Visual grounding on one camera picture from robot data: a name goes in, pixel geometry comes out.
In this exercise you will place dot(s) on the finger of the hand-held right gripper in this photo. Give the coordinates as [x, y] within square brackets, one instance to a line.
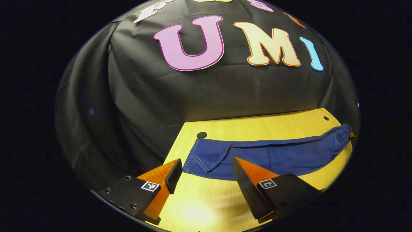
[352, 134]

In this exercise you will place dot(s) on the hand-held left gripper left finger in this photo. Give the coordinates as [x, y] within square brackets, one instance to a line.
[173, 177]

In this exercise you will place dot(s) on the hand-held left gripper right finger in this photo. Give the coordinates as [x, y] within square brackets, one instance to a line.
[246, 190]

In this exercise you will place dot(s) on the blue jeans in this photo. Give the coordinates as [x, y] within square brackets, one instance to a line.
[273, 158]

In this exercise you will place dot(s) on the black backdrop cloth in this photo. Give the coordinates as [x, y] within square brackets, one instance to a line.
[225, 93]

